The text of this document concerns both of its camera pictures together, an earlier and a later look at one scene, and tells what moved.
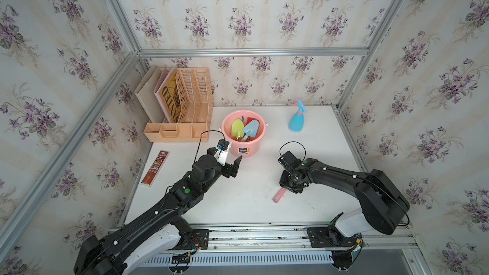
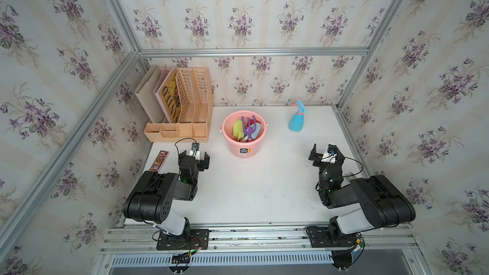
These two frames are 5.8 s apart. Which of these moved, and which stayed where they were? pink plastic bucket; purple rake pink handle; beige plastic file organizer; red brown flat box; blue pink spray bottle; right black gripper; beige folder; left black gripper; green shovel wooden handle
Moved: left black gripper; purple rake pink handle; right black gripper
Stayed: beige plastic file organizer; pink plastic bucket; beige folder; red brown flat box; green shovel wooden handle; blue pink spray bottle
